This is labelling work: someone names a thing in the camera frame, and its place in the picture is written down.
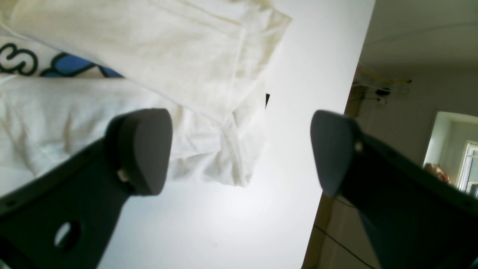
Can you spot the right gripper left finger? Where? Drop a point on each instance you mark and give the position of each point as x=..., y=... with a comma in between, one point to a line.
x=65, y=218

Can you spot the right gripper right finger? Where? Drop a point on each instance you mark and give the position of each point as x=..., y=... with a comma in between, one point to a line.
x=411, y=218

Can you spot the white printed T-shirt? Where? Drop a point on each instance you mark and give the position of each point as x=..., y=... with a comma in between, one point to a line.
x=69, y=66

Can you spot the black shirt label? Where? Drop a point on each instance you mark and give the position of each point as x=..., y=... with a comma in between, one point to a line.
x=267, y=96

